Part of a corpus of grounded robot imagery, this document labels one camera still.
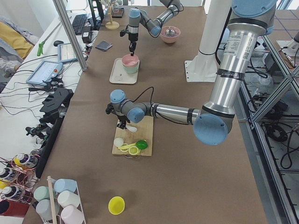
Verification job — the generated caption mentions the wooden cutting board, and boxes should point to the wooden cutting board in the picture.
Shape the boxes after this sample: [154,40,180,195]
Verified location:
[114,116,154,156]

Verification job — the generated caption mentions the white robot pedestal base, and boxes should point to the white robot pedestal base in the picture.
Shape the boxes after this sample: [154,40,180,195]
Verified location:
[185,0,232,82]

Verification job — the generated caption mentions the black computer mouse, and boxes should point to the black computer mouse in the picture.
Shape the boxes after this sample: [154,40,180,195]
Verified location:
[53,40,64,47]

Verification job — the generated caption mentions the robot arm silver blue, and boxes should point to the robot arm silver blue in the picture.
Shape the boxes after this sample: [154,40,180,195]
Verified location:
[106,0,276,145]
[120,0,184,56]

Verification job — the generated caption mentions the white ceramic spoon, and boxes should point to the white ceramic spoon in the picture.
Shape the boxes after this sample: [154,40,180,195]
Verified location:
[126,126,137,133]

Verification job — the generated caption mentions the white wire cup rack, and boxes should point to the white wire cup rack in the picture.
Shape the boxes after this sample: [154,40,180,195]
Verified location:
[33,176,86,224]

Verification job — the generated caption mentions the pink plastic cup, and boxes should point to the pink plastic cup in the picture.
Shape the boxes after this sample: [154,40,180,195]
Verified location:
[61,205,84,224]

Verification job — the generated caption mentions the stacked green bowls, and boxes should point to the stacked green bowls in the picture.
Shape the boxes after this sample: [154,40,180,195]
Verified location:
[122,61,140,74]

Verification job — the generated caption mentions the wooden mug tree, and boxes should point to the wooden mug tree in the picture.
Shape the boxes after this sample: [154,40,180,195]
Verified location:
[101,0,119,30]

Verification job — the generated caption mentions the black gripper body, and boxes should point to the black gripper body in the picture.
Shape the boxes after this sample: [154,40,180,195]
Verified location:
[106,103,130,125]
[120,25,139,43]

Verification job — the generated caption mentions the copper wire bottle rack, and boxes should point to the copper wire bottle rack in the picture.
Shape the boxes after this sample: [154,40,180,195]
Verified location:
[0,157,38,204]

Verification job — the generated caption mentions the black stand bracket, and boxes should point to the black stand bracket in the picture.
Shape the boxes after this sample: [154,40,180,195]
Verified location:
[36,88,74,179]

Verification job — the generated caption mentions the yellow cup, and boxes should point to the yellow cup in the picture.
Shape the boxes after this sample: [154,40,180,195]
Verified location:
[108,196,125,215]

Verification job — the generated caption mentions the upper teach pendant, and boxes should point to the upper teach pendant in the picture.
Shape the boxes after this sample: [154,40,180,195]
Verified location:
[26,61,63,86]

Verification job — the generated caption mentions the white plastic cup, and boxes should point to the white plastic cup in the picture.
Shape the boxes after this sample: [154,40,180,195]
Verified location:
[57,190,80,208]

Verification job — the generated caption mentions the green lime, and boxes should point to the green lime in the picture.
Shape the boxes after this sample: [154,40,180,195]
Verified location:
[135,140,149,150]

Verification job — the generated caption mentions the mint green plastic cup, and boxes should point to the mint green plastic cup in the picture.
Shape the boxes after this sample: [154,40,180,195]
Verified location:
[33,186,50,201]

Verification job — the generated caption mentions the dark brown tray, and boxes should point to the dark brown tray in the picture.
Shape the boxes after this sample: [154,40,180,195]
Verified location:
[112,8,124,18]

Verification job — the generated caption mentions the black power adapter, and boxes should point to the black power adapter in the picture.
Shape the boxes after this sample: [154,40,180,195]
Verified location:
[81,26,93,44]

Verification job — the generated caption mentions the blue plastic cup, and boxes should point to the blue plastic cup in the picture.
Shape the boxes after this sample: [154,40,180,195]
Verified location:
[54,179,77,193]

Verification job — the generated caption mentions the lemon slices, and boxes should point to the lemon slices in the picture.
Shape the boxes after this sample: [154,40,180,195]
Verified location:
[120,146,141,155]

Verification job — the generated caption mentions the aluminium frame post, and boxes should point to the aluminium frame post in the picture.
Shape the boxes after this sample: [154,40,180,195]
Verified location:
[53,0,87,71]

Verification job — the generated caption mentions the small pink bowl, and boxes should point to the small pink bowl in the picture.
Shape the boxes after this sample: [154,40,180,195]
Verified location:
[121,54,139,68]

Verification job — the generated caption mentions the large pink ice bowl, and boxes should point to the large pink ice bowl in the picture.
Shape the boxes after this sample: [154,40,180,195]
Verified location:
[160,26,181,44]

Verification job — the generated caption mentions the grey plastic cup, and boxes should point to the grey plastic cup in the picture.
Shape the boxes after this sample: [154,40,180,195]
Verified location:
[36,199,52,221]

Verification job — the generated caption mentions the grey folded cloth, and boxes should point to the grey folded cloth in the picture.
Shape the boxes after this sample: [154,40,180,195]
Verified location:
[95,40,113,52]

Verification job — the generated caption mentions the cream rabbit tray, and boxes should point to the cream rabbit tray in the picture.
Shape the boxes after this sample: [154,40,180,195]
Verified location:
[109,58,140,84]

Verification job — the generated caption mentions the black keyboard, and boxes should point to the black keyboard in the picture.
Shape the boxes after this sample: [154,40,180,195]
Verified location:
[72,14,87,35]

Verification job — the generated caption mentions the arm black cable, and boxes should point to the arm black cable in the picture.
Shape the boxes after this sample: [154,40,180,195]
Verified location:
[132,86,155,105]

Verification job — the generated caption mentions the green handled tool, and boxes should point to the green handled tool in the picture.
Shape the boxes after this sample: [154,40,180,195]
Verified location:
[36,22,62,57]

